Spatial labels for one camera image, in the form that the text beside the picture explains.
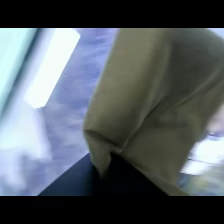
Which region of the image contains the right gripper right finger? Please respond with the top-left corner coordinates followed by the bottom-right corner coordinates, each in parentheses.
top-left (100, 152), bottom-right (168, 197)

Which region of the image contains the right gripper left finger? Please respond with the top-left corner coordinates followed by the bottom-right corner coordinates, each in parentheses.
top-left (37, 151), bottom-right (102, 197)

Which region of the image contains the brown garment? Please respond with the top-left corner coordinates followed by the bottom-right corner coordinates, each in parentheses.
top-left (82, 28), bottom-right (224, 197)

